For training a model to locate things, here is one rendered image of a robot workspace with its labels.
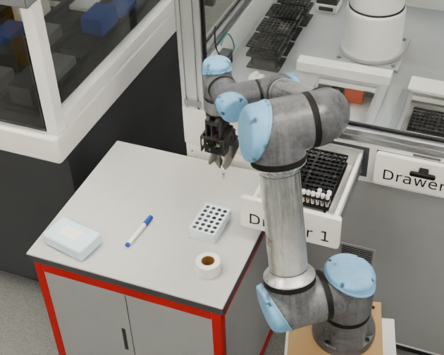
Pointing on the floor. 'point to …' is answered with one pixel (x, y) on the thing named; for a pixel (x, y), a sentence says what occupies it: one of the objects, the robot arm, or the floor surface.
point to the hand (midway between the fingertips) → (223, 163)
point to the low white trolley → (156, 262)
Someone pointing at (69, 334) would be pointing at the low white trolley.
